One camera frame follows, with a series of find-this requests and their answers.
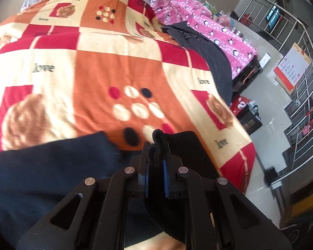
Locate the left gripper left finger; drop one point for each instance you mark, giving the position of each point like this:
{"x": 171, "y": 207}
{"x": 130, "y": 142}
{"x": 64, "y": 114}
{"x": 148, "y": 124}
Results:
{"x": 93, "y": 215}

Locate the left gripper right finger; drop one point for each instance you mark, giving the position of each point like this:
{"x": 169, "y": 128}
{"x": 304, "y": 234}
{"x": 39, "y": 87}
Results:
{"x": 207, "y": 213}

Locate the black knit pants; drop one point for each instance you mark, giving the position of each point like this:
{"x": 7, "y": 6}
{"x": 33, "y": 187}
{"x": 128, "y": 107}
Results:
{"x": 33, "y": 180}

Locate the red shopping bag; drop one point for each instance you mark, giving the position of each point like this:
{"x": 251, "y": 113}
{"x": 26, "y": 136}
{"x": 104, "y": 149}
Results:
{"x": 238, "y": 104}

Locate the dark grey garment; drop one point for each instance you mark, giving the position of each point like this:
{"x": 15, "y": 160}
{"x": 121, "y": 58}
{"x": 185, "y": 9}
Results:
{"x": 215, "y": 58}

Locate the checkered love blanket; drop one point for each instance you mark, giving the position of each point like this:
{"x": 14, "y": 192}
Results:
{"x": 72, "y": 68}

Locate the red white calendar board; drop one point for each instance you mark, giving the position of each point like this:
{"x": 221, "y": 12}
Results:
{"x": 292, "y": 67}

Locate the pink penguin quilt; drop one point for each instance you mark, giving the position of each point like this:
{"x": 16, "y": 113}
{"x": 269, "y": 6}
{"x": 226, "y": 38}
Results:
{"x": 195, "y": 15}

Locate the black bed frame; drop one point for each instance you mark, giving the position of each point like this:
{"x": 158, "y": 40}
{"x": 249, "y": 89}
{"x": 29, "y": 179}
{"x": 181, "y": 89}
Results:
{"x": 246, "y": 77}

